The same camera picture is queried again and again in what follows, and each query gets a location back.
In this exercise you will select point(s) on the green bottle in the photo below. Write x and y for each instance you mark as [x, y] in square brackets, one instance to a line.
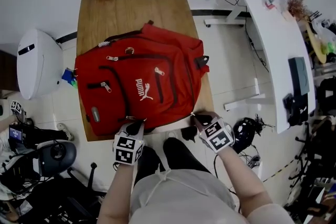
[329, 47]

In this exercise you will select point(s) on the person's left forearm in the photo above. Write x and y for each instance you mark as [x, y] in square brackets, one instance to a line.
[115, 191]

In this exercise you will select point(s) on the blue plastic toy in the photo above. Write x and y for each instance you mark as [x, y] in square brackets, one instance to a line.
[68, 77]

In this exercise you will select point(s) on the black bag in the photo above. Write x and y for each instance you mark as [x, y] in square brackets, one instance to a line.
[326, 97]

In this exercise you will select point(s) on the dried flower plant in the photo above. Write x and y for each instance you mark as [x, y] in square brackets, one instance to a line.
[298, 6]

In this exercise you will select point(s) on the white power strip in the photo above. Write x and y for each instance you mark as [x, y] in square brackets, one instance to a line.
[65, 131]

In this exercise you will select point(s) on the person's right forearm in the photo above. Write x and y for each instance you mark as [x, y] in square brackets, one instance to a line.
[241, 178]

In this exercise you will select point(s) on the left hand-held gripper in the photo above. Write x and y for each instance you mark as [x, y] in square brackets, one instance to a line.
[126, 149]

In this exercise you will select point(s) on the small screen device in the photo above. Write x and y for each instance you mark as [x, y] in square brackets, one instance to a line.
[16, 133]

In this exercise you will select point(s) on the person's white shirt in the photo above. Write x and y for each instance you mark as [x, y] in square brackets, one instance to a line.
[183, 202]

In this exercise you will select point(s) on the red backpack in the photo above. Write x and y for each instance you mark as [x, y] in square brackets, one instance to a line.
[141, 70]

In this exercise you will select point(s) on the white lidded bin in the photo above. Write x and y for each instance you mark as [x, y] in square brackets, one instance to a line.
[39, 65]

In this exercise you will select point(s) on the person's black trousers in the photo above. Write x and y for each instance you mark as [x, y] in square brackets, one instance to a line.
[181, 154]

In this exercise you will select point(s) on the white desk leg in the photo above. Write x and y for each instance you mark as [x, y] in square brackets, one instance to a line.
[233, 14]
[244, 102]

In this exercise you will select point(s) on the grey-blue box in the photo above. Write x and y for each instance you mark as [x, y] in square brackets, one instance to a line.
[299, 76]

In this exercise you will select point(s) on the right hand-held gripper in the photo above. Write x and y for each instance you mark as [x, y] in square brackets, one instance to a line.
[218, 139]

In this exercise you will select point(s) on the black office chair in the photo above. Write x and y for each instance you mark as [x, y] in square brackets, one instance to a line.
[306, 152]
[57, 157]

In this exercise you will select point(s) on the black desk device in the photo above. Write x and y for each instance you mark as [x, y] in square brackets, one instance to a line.
[295, 110]

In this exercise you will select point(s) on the person's black shoe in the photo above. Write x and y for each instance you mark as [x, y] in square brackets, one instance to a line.
[189, 133]

